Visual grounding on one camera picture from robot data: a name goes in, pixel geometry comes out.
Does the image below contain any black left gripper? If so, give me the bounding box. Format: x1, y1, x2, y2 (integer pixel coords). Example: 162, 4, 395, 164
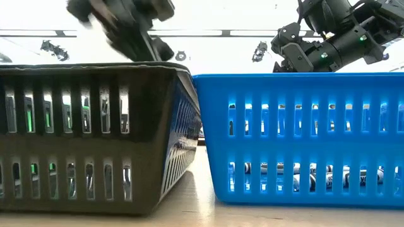
66, 0, 177, 63

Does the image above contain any black ceiling mounted camera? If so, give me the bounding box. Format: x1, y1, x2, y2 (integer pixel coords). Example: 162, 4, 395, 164
251, 40, 269, 63

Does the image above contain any black ceiling mounted device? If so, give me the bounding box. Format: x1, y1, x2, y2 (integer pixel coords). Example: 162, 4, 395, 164
40, 39, 69, 62

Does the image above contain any blue plastic basket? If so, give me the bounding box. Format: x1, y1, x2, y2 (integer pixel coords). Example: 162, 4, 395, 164
192, 73, 404, 209

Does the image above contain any black ceiling light track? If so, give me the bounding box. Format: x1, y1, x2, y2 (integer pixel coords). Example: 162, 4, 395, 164
0, 28, 316, 38

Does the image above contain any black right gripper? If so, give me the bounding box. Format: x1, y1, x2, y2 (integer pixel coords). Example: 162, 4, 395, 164
272, 42, 317, 73

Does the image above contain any black plastic basket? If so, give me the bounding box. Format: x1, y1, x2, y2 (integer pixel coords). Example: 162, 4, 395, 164
0, 61, 202, 217

